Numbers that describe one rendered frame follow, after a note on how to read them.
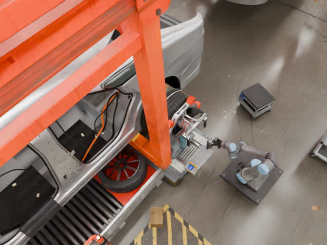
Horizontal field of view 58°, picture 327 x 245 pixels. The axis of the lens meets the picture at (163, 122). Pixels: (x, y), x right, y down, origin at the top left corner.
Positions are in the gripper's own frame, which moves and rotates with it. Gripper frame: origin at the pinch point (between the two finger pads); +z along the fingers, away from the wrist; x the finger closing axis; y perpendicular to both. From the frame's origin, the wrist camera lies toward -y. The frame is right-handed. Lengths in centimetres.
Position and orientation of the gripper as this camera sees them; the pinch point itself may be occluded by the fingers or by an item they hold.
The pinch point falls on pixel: (209, 141)
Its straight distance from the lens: 383.0
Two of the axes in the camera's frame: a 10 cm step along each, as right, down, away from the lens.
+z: -7.1, -2.0, 6.8
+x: -5.8, 7.1, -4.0
